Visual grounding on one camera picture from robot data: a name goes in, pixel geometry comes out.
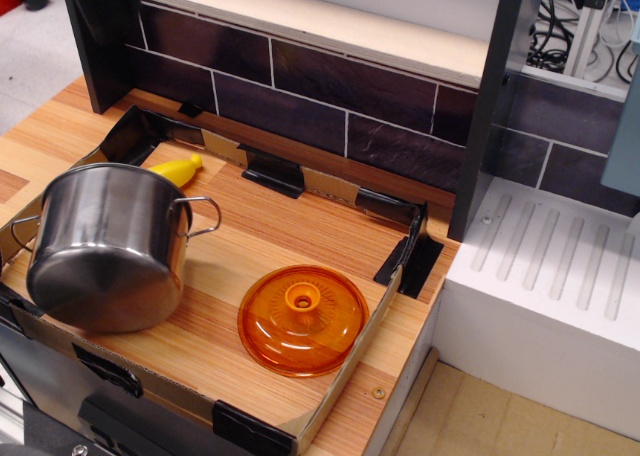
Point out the stainless steel pot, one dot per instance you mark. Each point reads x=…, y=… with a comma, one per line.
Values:
x=109, y=250

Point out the orange glass lid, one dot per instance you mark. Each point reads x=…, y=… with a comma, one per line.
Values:
x=302, y=321

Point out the yellow plastic banana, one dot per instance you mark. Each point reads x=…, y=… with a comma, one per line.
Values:
x=181, y=171

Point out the brass screw grommet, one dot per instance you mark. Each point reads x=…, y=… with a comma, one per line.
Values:
x=378, y=393

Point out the white drainboard sink unit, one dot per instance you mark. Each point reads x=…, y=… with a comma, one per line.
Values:
x=542, y=300

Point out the wooden shelf with dark posts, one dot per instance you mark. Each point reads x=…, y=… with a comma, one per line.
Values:
x=404, y=109

